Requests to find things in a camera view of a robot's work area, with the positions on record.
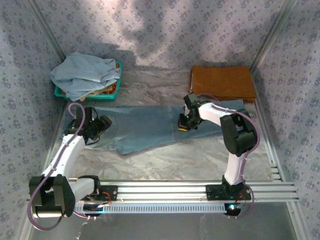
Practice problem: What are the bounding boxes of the blue denim trousers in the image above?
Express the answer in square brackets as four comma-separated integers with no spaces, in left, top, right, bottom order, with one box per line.
[63,99,246,157]

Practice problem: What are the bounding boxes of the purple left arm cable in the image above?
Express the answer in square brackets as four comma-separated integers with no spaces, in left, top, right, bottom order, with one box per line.
[26,101,91,232]

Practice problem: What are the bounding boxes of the left controller board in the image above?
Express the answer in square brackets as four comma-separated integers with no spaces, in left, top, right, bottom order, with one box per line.
[81,203,105,218]

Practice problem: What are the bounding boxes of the controller board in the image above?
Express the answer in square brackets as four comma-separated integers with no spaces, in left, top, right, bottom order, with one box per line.
[81,203,105,218]
[223,202,243,218]

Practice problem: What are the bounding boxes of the right controller board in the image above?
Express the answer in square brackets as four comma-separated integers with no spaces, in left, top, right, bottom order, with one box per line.
[223,202,243,218]

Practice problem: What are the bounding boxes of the folded brown trousers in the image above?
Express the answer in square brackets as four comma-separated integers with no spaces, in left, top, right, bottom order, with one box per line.
[187,65,257,104]

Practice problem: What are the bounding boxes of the aluminium frame post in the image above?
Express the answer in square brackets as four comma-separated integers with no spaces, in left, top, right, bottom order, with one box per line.
[250,0,299,72]

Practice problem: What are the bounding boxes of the teal plastic basket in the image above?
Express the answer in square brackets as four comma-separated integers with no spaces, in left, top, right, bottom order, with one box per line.
[53,60,124,103]

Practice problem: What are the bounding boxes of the orange patterned garment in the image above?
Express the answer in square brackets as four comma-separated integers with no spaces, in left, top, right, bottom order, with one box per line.
[101,82,118,95]

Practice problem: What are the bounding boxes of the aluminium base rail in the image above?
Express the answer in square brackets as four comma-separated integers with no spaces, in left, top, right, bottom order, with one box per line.
[67,178,300,204]

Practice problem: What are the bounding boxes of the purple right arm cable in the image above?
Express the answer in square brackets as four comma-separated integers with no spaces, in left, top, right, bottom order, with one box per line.
[196,93,261,219]

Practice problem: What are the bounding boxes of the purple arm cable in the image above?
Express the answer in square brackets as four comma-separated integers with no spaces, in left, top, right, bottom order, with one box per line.
[26,101,91,232]
[196,93,261,219]

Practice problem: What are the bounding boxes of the white slotted cable duct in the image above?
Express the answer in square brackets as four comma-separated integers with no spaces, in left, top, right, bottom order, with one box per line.
[73,202,228,215]

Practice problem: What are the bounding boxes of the light blue trousers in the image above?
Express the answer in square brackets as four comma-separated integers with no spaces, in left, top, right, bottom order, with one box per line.
[49,51,123,102]

